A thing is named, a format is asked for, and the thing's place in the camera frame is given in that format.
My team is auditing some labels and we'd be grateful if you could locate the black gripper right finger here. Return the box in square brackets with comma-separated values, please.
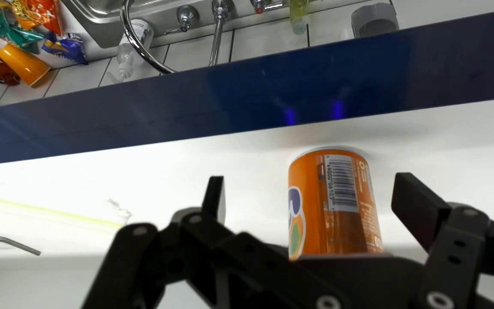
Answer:
[390, 172, 494, 309]

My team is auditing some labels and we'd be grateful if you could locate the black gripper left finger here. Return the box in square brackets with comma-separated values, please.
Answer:
[80, 178, 339, 309]

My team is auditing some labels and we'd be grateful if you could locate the orange soda can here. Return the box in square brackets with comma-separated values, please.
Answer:
[287, 150, 382, 260]

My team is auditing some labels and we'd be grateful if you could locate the stainless steel double sink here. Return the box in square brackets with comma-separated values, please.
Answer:
[61, 0, 215, 49]

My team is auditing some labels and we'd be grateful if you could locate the grey tape roll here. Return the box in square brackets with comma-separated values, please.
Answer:
[351, 2, 399, 39]

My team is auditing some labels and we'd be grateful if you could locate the blue snack wrapper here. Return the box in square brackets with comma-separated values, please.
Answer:
[40, 33, 87, 66]

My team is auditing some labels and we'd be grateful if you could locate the chrome kitchen faucet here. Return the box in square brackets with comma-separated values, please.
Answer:
[119, 0, 236, 76]

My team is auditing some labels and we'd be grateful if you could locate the orange plastic cup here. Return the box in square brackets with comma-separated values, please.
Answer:
[0, 44, 51, 88]

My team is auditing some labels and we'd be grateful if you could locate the orange chip bag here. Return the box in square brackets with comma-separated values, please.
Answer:
[0, 0, 63, 35]

